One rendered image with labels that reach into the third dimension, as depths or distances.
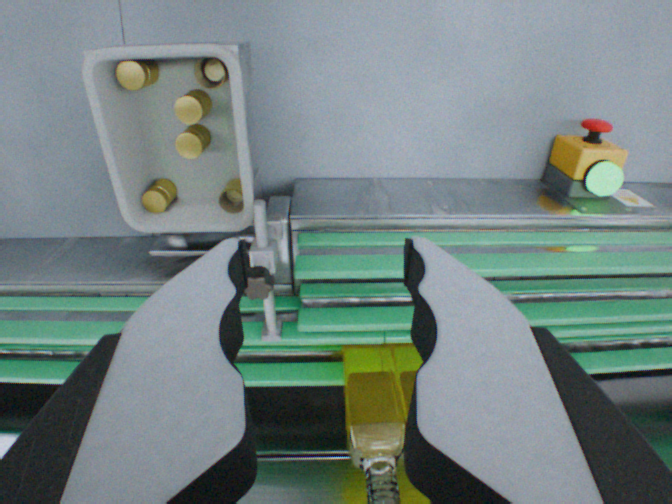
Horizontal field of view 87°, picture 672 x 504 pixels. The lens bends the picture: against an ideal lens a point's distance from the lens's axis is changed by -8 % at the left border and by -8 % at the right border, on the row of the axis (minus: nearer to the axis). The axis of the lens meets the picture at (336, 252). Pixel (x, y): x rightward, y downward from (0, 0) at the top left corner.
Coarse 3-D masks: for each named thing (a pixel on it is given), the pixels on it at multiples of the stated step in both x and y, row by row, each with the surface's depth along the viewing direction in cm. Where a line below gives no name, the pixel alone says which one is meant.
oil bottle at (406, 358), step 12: (396, 348) 45; (408, 348) 45; (396, 360) 43; (408, 360) 43; (420, 360) 43; (396, 372) 42; (408, 372) 42; (408, 384) 40; (408, 396) 39; (408, 408) 38
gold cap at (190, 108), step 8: (184, 96) 43; (192, 96) 43; (200, 96) 45; (208, 96) 47; (176, 104) 43; (184, 104) 44; (192, 104) 44; (200, 104) 44; (208, 104) 46; (176, 112) 44; (184, 112) 44; (192, 112) 44; (200, 112) 44; (208, 112) 48; (184, 120) 44; (192, 120) 45
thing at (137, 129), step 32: (96, 64) 38; (160, 64) 45; (192, 64) 45; (96, 96) 40; (128, 96) 46; (160, 96) 47; (224, 96) 47; (128, 128) 46; (160, 128) 49; (224, 128) 49; (128, 160) 47; (160, 160) 51; (192, 160) 52; (224, 160) 52; (128, 192) 47; (192, 192) 54; (128, 224) 49; (160, 224) 49; (192, 224) 49; (224, 224) 49
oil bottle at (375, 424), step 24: (360, 360) 43; (384, 360) 43; (360, 384) 40; (384, 384) 40; (360, 408) 37; (384, 408) 37; (360, 432) 35; (384, 432) 35; (360, 456) 35; (384, 456) 34
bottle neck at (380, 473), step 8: (368, 464) 34; (376, 464) 34; (384, 464) 34; (392, 464) 34; (368, 472) 34; (376, 472) 33; (384, 472) 33; (392, 472) 34; (368, 480) 33; (376, 480) 33; (384, 480) 33; (392, 480) 33; (368, 488) 33; (376, 488) 32; (384, 488) 32; (392, 488) 32; (368, 496) 32; (376, 496) 32; (384, 496) 31; (392, 496) 32
